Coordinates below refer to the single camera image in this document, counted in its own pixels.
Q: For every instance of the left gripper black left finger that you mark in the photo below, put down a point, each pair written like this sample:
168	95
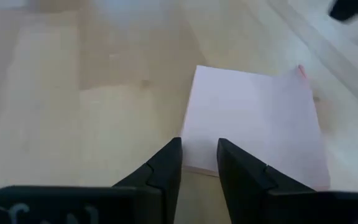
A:
166	174

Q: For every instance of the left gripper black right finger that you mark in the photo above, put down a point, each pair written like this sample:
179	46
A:
241	177

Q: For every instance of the pale pink sticky note pad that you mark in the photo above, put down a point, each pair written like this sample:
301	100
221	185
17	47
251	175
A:
253	118

